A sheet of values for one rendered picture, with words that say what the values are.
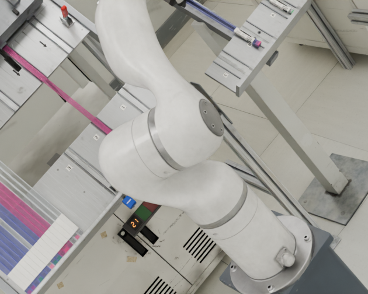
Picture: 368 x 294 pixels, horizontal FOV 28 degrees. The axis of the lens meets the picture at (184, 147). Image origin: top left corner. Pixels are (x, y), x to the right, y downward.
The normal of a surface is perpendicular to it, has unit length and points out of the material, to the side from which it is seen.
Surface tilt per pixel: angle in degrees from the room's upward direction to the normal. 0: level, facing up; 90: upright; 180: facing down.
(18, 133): 90
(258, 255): 90
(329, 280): 90
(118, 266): 90
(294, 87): 0
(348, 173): 0
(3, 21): 48
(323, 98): 0
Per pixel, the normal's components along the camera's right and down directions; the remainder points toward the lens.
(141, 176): -0.05, 0.69
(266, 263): 0.11, 0.56
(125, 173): -0.24, 0.53
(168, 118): -0.51, -0.15
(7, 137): 0.50, 0.22
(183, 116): -0.18, -0.22
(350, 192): -0.59, -0.63
